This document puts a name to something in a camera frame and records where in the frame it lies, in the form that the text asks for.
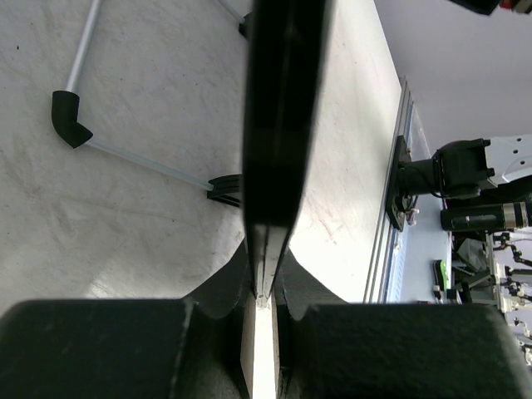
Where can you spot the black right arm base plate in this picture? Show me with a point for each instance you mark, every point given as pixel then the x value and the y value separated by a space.
pixel 398 200

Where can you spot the aluminium mounting rail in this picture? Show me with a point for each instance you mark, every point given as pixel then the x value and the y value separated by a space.
pixel 388 221

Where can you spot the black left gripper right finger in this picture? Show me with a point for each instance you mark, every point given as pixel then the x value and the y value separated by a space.
pixel 332 349

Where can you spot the black cylindrical device with silver ring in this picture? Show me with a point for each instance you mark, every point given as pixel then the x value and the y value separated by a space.
pixel 491 217

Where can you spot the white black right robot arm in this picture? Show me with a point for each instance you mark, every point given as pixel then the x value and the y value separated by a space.
pixel 468 68

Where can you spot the metal wire whiteboard stand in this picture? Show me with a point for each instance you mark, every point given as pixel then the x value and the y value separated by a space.
pixel 225 189

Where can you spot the small black-framed whiteboard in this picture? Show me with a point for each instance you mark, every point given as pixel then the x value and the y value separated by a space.
pixel 288 42

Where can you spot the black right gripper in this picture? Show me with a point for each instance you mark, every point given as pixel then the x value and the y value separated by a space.
pixel 487 7

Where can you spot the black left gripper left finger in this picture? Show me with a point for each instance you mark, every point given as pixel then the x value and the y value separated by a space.
pixel 190 347

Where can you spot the green black background object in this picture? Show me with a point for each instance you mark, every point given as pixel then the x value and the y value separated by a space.
pixel 440 275

